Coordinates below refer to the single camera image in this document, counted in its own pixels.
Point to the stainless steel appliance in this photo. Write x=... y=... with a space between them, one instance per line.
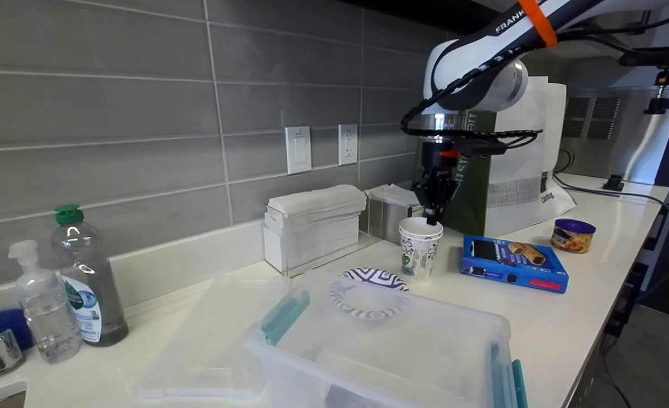
x=629 y=130

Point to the purple patterned paper plate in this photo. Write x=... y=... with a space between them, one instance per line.
x=375 y=279

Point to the white light switch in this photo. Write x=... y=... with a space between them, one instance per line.
x=299 y=150

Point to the dish soap bottle green cap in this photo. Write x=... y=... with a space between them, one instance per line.
x=88 y=283

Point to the green box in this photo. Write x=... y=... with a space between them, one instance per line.
x=476 y=192

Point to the white napkin dispenser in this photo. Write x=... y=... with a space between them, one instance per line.
x=312 y=229

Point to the metal napkin holder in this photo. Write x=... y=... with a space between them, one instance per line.
x=388 y=212

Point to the camera on mount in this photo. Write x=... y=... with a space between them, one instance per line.
x=660 y=79

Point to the clear plastic storage bin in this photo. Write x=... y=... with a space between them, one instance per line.
x=402 y=351

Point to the clear plastic bin lid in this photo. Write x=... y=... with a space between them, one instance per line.
x=210 y=340

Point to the blue snack box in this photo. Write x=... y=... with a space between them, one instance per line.
x=510 y=266

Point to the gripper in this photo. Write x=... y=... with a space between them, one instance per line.
x=437 y=161

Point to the white paper bag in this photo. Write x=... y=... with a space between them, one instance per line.
x=524 y=164

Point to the black power adapter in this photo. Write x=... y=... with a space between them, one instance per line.
x=613 y=182

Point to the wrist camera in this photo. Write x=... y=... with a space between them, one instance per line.
x=482 y=148

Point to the clear pump bottle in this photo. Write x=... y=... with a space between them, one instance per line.
x=45 y=311

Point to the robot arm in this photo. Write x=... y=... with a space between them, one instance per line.
x=482 y=56

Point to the blue can of nuts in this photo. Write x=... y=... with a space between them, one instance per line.
x=572 y=235

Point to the white wall socket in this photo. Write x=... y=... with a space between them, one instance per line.
x=348 y=144

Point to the blue sponge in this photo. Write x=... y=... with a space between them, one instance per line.
x=3 y=326

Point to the patterned paper cup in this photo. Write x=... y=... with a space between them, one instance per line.
x=419 y=252

